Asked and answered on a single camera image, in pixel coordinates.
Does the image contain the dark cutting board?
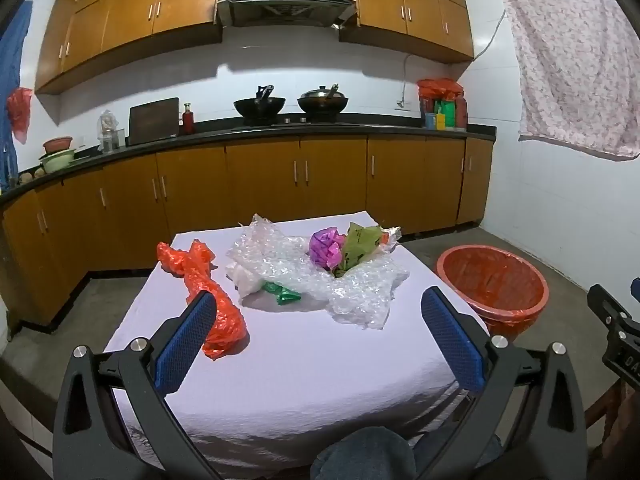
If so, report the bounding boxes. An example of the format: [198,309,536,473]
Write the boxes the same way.
[128,97,181,147]

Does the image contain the long wooden wall cabinet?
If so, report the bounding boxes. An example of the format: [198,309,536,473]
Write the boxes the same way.
[35,0,224,95]

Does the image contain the black wok without lid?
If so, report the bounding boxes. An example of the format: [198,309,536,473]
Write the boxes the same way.
[233,85,287,126]

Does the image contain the black kitchen countertop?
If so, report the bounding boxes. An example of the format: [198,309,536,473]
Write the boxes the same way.
[0,120,498,206]

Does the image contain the short wooden wall cabinet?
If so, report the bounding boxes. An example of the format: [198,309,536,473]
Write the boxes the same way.
[339,0,475,64]

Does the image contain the wooden base cabinets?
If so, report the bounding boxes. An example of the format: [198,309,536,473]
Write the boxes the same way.
[0,135,496,333]

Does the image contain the black wok with lid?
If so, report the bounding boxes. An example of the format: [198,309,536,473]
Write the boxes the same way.
[297,85,349,122]

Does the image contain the red basin with bag liner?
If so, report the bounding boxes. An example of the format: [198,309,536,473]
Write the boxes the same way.
[435,245,550,341]

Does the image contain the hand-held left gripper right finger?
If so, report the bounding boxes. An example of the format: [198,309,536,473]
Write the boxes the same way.
[415,286,588,480]

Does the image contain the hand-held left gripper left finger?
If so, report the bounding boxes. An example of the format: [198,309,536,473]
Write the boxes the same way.
[52,290,221,480]

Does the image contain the hanging red plastic bag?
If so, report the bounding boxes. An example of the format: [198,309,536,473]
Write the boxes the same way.
[6,87,33,145]

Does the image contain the purple plastic bag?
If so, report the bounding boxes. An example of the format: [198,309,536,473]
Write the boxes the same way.
[308,228,347,271]

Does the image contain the white plastic bag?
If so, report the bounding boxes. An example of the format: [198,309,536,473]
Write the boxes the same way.
[225,260,267,297]

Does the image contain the orange bag over containers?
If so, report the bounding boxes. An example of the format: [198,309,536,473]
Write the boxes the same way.
[417,78,463,102]

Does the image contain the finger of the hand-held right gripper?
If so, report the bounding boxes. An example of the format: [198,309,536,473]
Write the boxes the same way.
[587,280,640,348]

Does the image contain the white power cable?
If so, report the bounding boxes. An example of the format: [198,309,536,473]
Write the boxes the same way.
[399,52,426,106]

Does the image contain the wooden chair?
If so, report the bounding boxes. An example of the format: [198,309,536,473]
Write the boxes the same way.
[584,379,632,461]

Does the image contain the hanging blue cloth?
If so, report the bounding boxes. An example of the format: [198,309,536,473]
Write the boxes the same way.
[0,0,33,196]

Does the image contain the clear bubble wrap sheet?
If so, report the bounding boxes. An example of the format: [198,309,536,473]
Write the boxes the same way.
[225,213,411,331]

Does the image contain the long orange plastic bag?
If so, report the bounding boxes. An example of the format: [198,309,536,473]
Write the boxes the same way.
[156,240,249,360]

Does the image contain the gas stove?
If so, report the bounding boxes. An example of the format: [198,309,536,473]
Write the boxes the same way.
[242,117,361,127]

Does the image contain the green box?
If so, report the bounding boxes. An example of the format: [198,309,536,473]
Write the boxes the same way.
[434,100,456,129]

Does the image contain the jar under plastic bag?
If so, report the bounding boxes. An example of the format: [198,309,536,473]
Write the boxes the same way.
[97,110,126,154]

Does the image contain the white cloth-covered table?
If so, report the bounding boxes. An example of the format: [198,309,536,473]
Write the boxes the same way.
[102,210,491,480]

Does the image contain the clear plastic wrapper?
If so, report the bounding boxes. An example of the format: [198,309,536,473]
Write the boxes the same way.
[377,226,402,253]

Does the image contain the olive green plastic bag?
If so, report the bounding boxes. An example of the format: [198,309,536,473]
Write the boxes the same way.
[332,222,383,278]

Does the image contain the pink floral hanging cloth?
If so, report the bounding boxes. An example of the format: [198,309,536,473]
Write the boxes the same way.
[496,0,640,162]

